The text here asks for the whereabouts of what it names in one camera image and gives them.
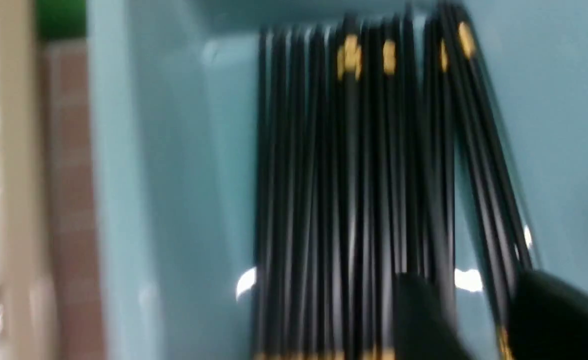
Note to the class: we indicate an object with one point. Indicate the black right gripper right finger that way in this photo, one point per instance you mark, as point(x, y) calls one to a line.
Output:
point(548, 319)

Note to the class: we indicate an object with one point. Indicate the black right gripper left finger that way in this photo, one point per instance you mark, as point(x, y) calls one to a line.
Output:
point(421, 331)

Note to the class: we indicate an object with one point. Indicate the bundle of black chopsticks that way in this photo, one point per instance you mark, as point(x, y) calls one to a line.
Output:
point(356, 154)

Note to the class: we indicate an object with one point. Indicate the blue plastic bin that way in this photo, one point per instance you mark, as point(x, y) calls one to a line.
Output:
point(173, 89)

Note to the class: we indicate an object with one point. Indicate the pink checkered tablecloth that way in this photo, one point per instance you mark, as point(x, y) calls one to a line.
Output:
point(68, 148)

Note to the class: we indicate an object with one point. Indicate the olive brown plastic bin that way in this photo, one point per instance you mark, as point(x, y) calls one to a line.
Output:
point(27, 296)

